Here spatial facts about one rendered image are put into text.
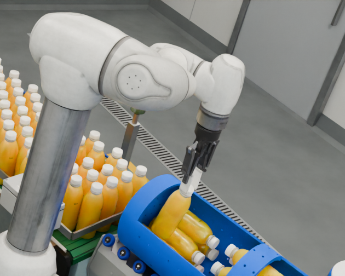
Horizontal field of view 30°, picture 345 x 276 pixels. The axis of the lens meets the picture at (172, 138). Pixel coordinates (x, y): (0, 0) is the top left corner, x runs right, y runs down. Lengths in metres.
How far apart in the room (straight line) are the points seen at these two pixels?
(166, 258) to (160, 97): 0.87
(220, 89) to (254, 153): 3.33
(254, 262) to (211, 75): 0.56
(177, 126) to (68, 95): 3.79
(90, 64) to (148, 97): 0.14
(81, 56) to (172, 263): 0.91
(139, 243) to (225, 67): 0.66
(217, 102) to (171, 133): 3.19
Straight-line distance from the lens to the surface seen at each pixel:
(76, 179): 2.21
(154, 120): 5.05
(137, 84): 1.19
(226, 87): 1.76
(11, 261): 1.51
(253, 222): 4.30
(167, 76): 1.23
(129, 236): 2.09
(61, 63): 1.29
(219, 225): 2.19
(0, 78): 2.76
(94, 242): 2.31
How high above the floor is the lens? 2.37
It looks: 29 degrees down
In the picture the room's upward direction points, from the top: 17 degrees clockwise
